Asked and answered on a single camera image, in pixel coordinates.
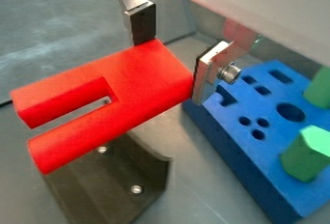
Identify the green round peg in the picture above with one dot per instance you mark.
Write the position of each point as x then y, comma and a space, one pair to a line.
317, 93

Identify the blue foam peg board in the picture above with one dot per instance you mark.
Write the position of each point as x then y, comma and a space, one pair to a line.
251, 120

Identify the red square-circle block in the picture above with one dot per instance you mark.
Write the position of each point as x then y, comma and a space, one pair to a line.
142, 79

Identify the black curved fixture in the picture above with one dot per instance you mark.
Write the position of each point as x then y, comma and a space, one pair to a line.
110, 185

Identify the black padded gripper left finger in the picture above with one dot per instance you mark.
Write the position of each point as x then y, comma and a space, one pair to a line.
140, 20

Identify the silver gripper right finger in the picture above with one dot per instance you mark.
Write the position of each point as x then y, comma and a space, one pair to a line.
214, 65

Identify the green hexagonal peg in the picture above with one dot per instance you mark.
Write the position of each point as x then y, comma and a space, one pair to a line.
306, 157

